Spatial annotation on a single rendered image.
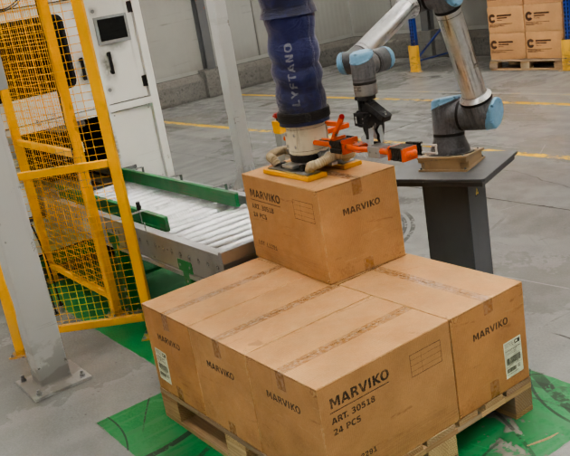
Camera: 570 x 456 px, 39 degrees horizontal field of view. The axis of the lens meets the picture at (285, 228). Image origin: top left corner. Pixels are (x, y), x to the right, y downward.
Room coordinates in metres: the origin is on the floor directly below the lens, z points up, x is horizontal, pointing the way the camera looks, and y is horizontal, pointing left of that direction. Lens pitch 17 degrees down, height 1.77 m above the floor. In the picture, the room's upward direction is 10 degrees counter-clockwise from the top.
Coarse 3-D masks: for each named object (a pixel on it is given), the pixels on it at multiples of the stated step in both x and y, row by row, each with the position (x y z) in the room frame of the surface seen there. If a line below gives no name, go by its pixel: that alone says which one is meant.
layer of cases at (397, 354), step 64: (192, 320) 2.95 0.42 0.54; (256, 320) 2.84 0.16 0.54; (320, 320) 2.75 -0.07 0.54; (384, 320) 2.65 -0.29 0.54; (448, 320) 2.58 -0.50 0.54; (512, 320) 2.75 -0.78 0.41; (192, 384) 2.96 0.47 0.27; (256, 384) 2.53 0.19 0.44; (320, 384) 2.27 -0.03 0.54; (384, 384) 2.39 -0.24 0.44; (448, 384) 2.55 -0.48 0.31; (512, 384) 2.74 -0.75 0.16; (256, 448) 2.61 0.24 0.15; (320, 448) 2.26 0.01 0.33; (384, 448) 2.37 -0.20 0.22
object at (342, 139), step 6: (330, 138) 3.24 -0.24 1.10; (336, 138) 3.26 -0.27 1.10; (342, 138) 3.26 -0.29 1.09; (348, 138) 3.20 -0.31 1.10; (354, 138) 3.21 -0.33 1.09; (330, 144) 3.23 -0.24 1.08; (336, 144) 3.20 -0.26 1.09; (342, 144) 3.18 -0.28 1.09; (330, 150) 3.23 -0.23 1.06; (336, 150) 3.20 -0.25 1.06; (342, 150) 3.18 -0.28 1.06; (348, 150) 3.19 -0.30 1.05
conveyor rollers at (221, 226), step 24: (96, 192) 5.54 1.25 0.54; (144, 192) 5.26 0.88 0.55; (168, 192) 5.15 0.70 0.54; (168, 216) 4.54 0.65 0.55; (192, 216) 4.51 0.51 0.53; (216, 216) 4.40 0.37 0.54; (240, 216) 4.28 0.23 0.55; (192, 240) 4.00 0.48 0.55; (216, 240) 3.97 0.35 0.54; (240, 240) 3.86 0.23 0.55
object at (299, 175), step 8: (264, 168) 3.51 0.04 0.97; (272, 168) 3.47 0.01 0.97; (280, 168) 3.44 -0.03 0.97; (288, 168) 3.42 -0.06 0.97; (296, 168) 3.39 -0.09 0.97; (304, 168) 3.32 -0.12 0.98; (288, 176) 3.35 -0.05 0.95; (296, 176) 3.29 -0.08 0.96; (304, 176) 3.25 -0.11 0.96; (312, 176) 3.24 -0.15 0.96; (320, 176) 3.26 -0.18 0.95
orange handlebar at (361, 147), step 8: (328, 120) 3.74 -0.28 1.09; (328, 128) 3.55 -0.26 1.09; (344, 128) 3.60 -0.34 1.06; (320, 144) 3.31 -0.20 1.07; (328, 144) 3.27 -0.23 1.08; (352, 144) 3.14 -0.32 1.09; (360, 144) 3.12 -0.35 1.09; (360, 152) 3.10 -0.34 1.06; (384, 152) 2.98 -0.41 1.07; (408, 152) 2.89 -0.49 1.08; (416, 152) 2.89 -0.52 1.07
